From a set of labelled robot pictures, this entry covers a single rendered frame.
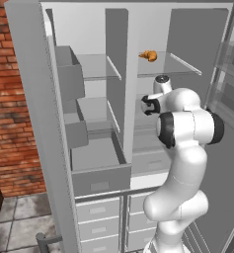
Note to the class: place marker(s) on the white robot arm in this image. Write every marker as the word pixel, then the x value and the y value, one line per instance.
pixel 184 171

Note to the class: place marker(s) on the glass freezer shelf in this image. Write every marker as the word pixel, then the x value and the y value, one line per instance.
pixel 95 110
pixel 95 66

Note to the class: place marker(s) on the grey closed fridge drawer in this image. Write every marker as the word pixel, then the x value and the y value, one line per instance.
pixel 148 163

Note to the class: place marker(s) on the grey open freezer drawer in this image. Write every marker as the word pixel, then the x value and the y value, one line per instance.
pixel 98 178

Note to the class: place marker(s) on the pale grey drawer front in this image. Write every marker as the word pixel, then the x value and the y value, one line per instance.
pixel 99 229
pixel 98 209
pixel 100 246
pixel 136 202
pixel 139 222
pixel 140 240

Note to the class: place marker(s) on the glass fridge shelf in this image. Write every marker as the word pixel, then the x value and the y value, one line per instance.
pixel 174 64

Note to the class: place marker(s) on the grey freezer side door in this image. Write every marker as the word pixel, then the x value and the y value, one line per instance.
pixel 33 99

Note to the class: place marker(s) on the grey fridge cabinet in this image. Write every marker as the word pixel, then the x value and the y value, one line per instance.
pixel 89 29

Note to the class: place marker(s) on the clear door shelf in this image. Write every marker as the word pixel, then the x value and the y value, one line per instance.
pixel 232 59
pixel 227 99

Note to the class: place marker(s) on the grey fridge side door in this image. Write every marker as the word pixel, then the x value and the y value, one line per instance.
pixel 223 184

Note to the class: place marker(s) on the small grey door bin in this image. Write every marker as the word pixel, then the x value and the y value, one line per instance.
pixel 76 133

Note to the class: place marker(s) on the large grey door bin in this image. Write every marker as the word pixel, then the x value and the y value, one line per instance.
pixel 69 75

